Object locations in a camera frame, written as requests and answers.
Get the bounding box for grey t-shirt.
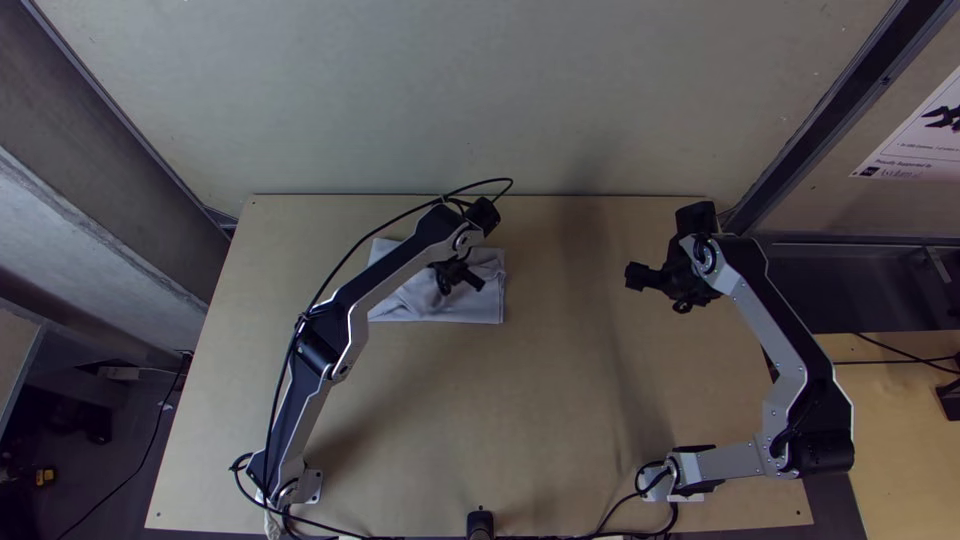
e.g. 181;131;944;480
365;237;508;325

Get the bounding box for black cable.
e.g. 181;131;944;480
228;452;369;540
53;350;193;540
588;461;680;540
830;332;960;377
258;177;516;481

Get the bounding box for white printed wall poster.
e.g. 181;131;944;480
849;63;960;182

